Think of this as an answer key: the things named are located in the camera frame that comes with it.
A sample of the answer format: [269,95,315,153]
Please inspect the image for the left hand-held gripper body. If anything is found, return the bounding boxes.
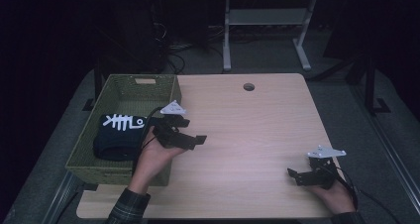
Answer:
[153,99,187,150]

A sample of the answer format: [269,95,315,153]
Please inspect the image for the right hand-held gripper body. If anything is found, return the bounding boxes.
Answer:
[304,145,348,190]

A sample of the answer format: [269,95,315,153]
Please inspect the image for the dark knit hat fishbone print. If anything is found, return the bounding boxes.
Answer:
[92,113,157,162]

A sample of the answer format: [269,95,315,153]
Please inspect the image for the green woven basket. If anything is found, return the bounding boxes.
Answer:
[64,73,182,187]

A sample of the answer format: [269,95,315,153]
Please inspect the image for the person's right hand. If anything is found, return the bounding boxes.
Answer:
[307,178,357,215]

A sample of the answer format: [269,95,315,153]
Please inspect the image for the person's left hand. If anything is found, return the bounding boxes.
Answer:
[128,126,188,195]

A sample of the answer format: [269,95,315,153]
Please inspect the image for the right hand-held gripper black cable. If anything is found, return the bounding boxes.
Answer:
[329,166,360,210]

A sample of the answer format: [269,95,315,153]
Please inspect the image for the black floor cable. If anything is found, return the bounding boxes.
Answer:
[356,187,402,224]

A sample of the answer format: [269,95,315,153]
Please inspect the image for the metal floor rail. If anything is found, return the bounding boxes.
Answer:
[40,170,83,224]
[350,84,420,216]

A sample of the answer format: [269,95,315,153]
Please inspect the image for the tangle of floor cables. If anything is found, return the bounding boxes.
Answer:
[153,20,226,74]

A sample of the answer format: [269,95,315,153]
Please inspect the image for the black stand post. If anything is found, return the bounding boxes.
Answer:
[81,59,104,112]
[362,54,392,117]

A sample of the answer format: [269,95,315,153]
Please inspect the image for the white metal stand frame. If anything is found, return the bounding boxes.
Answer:
[222,0,319,72]

